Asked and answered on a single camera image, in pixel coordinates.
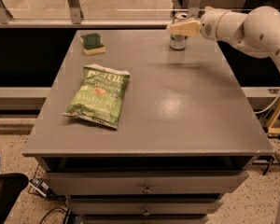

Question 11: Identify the yellow wooden frame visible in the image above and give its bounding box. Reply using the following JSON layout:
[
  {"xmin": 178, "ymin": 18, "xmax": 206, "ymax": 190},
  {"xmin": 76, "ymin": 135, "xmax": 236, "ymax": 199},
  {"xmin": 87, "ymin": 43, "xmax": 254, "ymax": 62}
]
[{"xmin": 264, "ymin": 89, "xmax": 280, "ymax": 136}]

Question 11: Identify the green white 7up can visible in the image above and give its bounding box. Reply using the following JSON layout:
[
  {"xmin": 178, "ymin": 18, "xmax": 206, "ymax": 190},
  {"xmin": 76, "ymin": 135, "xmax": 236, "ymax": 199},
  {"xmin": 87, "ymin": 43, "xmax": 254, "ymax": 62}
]
[{"xmin": 169, "ymin": 12, "xmax": 189, "ymax": 50}]

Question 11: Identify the black floor cable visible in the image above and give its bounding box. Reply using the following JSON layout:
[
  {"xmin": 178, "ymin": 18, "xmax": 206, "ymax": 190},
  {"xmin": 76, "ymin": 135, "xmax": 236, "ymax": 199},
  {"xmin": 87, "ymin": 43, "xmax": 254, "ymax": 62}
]
[{"xmin": 38, "ymin": 206, "xmax": 73, "ymax": 224}]

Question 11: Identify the grey drawer cabinet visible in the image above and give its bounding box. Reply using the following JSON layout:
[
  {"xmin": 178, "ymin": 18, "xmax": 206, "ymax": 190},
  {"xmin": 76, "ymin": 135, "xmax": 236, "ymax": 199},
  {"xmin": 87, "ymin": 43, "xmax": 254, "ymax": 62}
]
[{"xmin": 23, "ymin": 30, "xmax": 273, "ymax": 224}]

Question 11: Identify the metal window railing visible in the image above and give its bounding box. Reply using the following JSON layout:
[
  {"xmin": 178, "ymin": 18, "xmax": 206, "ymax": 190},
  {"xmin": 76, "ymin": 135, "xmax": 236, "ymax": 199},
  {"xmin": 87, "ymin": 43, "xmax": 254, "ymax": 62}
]
[{"xmin": 0, "ymin": 0, "xmax": 272, "ymax": 30}]

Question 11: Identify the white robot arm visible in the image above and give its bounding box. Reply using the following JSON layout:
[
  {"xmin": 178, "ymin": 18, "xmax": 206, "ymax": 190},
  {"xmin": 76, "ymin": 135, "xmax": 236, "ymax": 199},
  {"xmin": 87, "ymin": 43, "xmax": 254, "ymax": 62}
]
[{"xmin": 167, "ymin": 7, "xmax": 280, "ymax": 224}]

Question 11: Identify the power strip on floor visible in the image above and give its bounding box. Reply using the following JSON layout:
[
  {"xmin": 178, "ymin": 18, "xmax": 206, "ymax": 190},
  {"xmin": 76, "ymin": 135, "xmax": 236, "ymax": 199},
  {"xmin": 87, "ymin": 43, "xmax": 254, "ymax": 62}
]
[{"xmin": 29, "ymin": 177, "xmax": 53, "ymax": 198}]

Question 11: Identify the middle grey drawer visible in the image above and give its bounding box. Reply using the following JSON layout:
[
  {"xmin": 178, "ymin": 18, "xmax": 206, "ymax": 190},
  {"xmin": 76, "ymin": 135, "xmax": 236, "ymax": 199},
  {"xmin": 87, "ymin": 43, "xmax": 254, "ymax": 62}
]
[{"xmin": 67, "ymin": 198, "xmax": 223, "ymax": 216}]

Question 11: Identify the green jalapeno chip bag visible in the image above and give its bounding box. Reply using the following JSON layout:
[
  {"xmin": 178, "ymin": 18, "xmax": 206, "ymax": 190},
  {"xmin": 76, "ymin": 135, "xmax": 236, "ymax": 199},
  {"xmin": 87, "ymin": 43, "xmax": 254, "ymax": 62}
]
[{"xmin": 63, "ymin": 64, "xmax": 130, "ymax": 129}]

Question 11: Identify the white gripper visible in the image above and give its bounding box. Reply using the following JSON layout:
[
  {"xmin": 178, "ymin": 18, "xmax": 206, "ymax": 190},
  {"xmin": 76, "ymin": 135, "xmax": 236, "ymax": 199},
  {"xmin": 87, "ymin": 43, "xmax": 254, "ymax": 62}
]
[{"xmin": 166, "ymin": 7, "xmax": 228, "ymax": 41}]

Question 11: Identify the grey drawer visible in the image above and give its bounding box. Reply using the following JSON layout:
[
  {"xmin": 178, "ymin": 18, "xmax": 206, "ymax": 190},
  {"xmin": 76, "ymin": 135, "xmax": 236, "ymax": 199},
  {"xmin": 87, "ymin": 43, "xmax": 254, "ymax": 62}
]
[
  {"xmin": 67, "ymin": 198, "xmax": 223, "ymax": 216},
  {"xmin": 43, "ymin": 171, "xmax": 248, "ymax": 196}
]

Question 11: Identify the top grey drawer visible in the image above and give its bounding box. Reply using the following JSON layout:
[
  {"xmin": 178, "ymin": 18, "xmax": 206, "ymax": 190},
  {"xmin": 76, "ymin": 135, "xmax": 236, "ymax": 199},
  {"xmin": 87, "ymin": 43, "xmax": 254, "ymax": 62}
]
[{"xmin": 43, "ymin": 171, "xmax": 248, "ymax": 196}]

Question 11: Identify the black chair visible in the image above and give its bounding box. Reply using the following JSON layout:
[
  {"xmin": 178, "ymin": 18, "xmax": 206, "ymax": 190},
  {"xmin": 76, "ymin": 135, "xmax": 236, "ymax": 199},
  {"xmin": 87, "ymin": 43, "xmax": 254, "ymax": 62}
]
[{"xmin": 0, "ymin": 173, "xmax": 28, "ymax": 224}]

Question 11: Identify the green yellow sponge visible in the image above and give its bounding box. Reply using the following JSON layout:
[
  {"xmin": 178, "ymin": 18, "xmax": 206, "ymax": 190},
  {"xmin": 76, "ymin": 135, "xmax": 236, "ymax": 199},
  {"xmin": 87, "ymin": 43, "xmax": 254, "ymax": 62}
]
[{"xmin": 80, "ymin": 33, "xmax": 106, "ymax": 56}]

